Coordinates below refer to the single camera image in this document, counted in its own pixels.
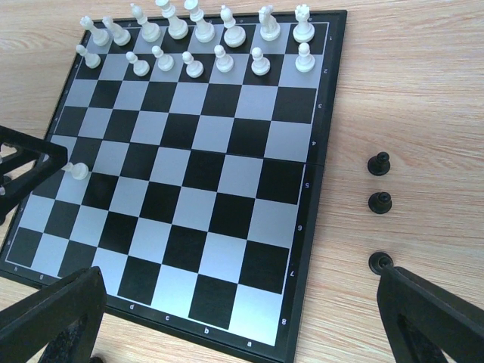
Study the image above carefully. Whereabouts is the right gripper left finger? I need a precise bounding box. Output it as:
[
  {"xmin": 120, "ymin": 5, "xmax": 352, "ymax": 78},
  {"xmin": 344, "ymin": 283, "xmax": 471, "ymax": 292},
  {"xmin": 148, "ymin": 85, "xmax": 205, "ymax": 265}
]
[{"xmin": 1, "ymin": 267, "xmax": 107, "ymax": 362}]

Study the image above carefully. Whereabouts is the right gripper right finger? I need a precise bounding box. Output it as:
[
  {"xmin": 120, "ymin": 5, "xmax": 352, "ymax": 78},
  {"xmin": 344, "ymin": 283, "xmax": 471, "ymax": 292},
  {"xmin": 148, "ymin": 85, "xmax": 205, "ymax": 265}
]
[{"xmin": 377, "ymin": 265, "xmax": 483, "ymax": 362}]

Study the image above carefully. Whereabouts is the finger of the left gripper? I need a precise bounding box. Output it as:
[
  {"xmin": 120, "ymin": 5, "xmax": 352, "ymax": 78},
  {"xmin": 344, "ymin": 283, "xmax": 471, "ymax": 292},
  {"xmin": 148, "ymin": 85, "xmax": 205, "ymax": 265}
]
[{"xmin": 1, "ymin": 126, "xmax": 68, "ymax": 222}]

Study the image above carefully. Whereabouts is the white pawn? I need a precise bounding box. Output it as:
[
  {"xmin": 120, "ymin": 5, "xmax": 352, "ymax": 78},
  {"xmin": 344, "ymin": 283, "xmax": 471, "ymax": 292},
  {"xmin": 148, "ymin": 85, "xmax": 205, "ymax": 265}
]
[
  {"xmin": 295, "ymin": 42, "xmax": 315, "ymax": 73},
  {"xmin": 76, "ymin": 45, "xmax": 101, "ymax": 69},
  {"xmin": 62, "ymin": 162, "xmax": 89, "ymax": 180},
  {"xmin": 181, "ymin": 51, "xmax": 204, "ymax": 79},
  {"xmin": 251, "ymin": 47, "xmax": 271, "ymax": 76},
  {"xmin": 126, "ymin": 51, "xmax": 150, "ymax": 76},
  {"xmin": 214, "ymin": 45, "xmax": 234, "ymax": 73},
  {"xmin": 151, "ymin": 45, "xmax": 175, "ymax": 72}
]

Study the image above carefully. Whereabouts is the black pawn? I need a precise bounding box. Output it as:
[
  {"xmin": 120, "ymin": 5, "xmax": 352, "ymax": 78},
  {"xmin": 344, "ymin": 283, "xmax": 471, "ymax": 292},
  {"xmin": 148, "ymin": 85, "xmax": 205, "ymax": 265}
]
[
  {"xmin": 368, "ymin": 191, "xmax": 392, "ymax": 214},
  {"xmin": 368, "ymin": 251, "xmax": 394, "ymax": 275},
  {"xmin": 367, "ymin": 151, "xmax": 390, "ymax": 176}
]

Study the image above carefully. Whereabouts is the white rook left corner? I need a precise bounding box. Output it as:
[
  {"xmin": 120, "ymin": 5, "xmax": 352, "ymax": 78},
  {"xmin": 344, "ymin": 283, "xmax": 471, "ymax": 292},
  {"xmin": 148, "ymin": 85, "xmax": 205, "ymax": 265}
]
[{"xmin": 79, "ymin": 16, "xmax": 110, "ymax": 47}]

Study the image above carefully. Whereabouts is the white rook corner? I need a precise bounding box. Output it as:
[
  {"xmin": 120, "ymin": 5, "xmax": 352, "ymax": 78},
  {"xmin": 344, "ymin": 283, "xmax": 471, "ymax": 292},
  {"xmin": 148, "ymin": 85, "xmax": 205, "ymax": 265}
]
[
  {"xmin": 293, "ymin": 4, "xmax": 315, "ymax": 43},
  {"xmin": 79, "ymin": 16, "xmax": 110, "ymax": 47}
]

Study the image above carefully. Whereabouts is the white knight left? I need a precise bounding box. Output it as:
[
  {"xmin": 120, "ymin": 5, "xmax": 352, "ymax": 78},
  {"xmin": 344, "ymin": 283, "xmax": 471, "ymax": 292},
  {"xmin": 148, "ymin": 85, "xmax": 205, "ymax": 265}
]
[{"xmin": 102, "ymin": 16, "xmax": 131, "ymax": 46}]

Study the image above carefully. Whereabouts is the white knight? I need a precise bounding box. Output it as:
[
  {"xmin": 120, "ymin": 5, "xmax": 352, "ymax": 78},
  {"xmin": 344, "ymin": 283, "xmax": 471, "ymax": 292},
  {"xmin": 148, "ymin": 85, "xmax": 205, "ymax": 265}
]
[
  {"xmin": 102, "ymin": 16, "xmax": 131, "ymax": 46},
  {"xmin": 258, "ymin": 5, "xmax": 281, "ymax": 42}
]

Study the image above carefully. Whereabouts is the black and silver chessboard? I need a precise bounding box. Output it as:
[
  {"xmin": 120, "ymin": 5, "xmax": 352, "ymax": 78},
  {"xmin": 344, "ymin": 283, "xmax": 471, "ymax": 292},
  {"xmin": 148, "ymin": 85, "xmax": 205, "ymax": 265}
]
[{"xmin": 1, "ymin": 10, "xmax": 347, "ymax": 362}]

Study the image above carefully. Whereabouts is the white bishop left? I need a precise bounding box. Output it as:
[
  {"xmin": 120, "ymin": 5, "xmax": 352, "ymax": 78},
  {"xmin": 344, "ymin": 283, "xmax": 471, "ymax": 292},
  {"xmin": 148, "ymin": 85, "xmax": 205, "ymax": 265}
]
[{"xmin": 130, "ymin": 3, "xmax": 161, "ymax": 42}]

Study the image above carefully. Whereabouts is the white bishop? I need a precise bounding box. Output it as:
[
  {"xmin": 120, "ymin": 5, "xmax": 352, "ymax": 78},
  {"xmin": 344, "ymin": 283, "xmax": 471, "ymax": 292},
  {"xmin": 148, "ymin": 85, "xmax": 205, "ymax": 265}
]
[
  {"xmin": 220, "ymin": 5, "xmax": 246, "ymax": 48},
  {"xmin": 130, "ymin": 3, "xmax": 161, "ymax": 42}
]

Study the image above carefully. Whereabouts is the white queen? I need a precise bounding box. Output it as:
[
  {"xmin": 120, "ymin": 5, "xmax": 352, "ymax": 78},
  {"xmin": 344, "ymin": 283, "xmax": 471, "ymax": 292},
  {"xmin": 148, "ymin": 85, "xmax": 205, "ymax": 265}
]
[{"xmin": 184, "ymin": 0, "xmax": 215, "ymax": 43}]

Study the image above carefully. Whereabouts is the white bishop right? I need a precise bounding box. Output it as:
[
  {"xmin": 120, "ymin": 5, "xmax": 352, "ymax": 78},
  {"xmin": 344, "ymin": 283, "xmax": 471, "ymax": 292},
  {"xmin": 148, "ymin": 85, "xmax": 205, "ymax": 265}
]
[{"xmin": 220, "ymin": 5, "xmax": 246, "ymax": 48}]

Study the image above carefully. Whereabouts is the white knight right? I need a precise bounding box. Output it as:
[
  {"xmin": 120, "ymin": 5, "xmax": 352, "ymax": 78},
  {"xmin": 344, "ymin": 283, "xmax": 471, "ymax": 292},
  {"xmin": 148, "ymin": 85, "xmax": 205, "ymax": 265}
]
[{"xmin": 258, "ymin": 5, "xmax": 281, "ymax": 42}]

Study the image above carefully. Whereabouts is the white rook right corner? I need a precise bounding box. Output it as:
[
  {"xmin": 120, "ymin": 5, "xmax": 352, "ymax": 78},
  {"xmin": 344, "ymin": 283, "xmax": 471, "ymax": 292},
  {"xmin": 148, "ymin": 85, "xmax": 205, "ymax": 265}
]
[{"xmin": 293, "ymin": 4, "xmax": 315, "ymax": 43}]

